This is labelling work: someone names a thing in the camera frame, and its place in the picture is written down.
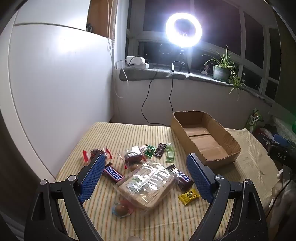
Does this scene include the red cardboard box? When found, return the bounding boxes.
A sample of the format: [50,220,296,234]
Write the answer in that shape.
[253,126,274,139]

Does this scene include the white cable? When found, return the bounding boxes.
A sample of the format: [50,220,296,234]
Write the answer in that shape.
[113,59,130,99]

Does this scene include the white bead cord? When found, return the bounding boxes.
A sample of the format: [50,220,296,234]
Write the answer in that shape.
[111,0,116,50]

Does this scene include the white power adapter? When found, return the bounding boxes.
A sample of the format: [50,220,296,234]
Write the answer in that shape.
[126,56,145,65]

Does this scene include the black candy packet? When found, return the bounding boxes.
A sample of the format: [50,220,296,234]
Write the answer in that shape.
[153,143,167,158]

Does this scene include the yellow candy packet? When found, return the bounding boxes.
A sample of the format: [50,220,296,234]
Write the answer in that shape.
[178,188,201,205]

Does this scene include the black power cable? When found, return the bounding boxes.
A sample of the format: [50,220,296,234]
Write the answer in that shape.
[141,68,173,127]

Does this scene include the grey windowsill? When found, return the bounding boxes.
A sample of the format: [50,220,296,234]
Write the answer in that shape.
[119,68,273,107]

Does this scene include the white wardrobe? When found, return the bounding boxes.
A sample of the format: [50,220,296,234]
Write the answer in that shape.
[0,0,114,183]

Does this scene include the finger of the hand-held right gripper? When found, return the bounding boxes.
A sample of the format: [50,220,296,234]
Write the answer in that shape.
[273,134,290,146]

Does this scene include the red-ended dark cake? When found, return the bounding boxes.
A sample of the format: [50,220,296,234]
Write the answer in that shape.
[83,147,112,163]
[117,146,147,169]

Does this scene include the green snack bag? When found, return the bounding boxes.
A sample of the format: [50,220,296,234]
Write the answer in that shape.
[245,108,264,131]

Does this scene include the black cable with inline control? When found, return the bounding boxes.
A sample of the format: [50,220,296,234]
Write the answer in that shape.
[169,61,183,114]

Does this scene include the brown chocolate bar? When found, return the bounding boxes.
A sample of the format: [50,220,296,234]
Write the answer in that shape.
[166,164,194,191]
[103,162,125,182]

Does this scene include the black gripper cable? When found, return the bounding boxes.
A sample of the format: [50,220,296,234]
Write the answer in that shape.
[268,178,292,209]

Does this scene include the person's right forearm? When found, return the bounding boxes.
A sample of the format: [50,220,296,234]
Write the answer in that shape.
[271,169,295,232]

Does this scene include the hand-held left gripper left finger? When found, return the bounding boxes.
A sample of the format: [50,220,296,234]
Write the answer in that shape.
[24,153,107,241]

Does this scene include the white ring light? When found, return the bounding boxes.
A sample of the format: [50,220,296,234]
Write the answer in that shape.
[165,13,203,49]

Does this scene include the white window frame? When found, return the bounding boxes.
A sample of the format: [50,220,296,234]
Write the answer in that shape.
[126,0,282,100]

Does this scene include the small figurine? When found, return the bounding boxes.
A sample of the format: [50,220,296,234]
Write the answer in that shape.
[201,62,212,75]

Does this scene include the potted spider plant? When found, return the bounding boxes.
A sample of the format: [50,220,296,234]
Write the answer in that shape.
[202,45,248,101]

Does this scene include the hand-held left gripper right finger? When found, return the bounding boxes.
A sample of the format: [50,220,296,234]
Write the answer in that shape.
[186,152,270,241]

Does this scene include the black tripod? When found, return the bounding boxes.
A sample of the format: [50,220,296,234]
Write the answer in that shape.
[178,47,191,74]

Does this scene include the clear bag of sliced bread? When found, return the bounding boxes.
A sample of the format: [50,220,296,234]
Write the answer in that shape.
[113,159,178,211]

